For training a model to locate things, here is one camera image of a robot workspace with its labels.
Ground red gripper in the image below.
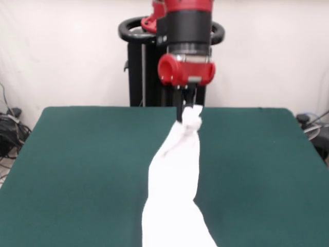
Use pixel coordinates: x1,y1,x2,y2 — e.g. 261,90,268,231
157,52,216,121

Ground white towel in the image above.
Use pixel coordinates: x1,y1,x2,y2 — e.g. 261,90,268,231
142,104,219,247

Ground dark green table cloth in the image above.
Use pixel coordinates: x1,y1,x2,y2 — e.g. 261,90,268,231
0,106,329,247

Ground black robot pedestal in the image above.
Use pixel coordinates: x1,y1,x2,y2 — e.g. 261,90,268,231
118,16,226,108

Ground black cable tangle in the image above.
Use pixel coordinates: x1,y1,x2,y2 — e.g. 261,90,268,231
0,82,33,178

